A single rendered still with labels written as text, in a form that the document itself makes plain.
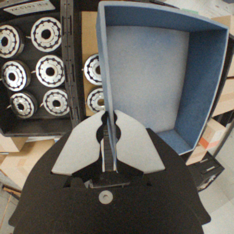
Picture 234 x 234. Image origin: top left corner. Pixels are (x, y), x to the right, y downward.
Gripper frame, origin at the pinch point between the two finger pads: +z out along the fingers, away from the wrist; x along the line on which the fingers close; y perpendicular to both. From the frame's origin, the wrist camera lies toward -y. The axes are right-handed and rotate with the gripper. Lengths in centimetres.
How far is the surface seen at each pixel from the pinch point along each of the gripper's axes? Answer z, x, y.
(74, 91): 17.6, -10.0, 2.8
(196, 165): 60, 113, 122
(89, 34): 28.2, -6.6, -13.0
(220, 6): 51, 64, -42
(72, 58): 17.7, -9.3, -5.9
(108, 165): 28, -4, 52
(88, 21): 28.2, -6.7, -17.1
